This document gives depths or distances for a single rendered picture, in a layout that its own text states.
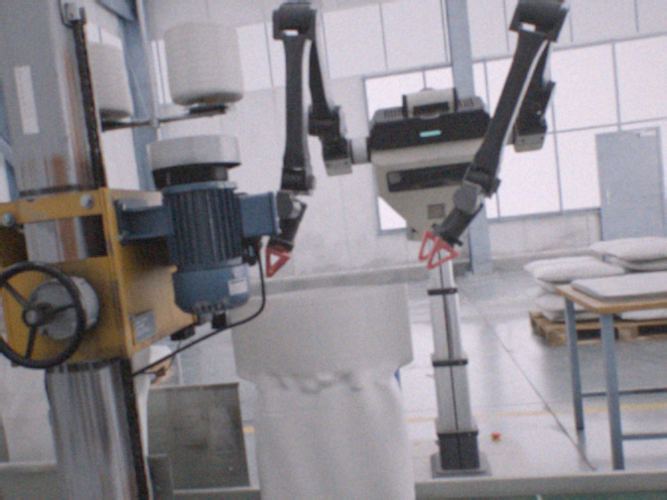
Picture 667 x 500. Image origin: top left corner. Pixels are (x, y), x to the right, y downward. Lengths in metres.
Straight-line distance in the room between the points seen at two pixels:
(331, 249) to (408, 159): 7.82
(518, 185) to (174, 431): 8.20
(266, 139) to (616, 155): 5.82
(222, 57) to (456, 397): 1.37
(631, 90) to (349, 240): 5.16
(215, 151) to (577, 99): 9.09
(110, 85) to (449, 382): 1.41
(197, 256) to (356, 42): 8.91
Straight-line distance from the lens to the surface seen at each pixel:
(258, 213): 1.07
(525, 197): 9.56
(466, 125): 1.74
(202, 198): 1.04
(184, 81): 1.22
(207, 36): 1.24
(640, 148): 10.07
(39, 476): 1.57
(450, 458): 2.09
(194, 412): 1.92
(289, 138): 1.35
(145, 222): 1.09
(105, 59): 1.35
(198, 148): 1.03
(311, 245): 9.52
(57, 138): 1.10
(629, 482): 1.87
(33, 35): 1.16
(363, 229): 9.39
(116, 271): 1.05
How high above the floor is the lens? 1.24
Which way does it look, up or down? 4 degrees down
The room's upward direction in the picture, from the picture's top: 6 degrees counter-clockwise
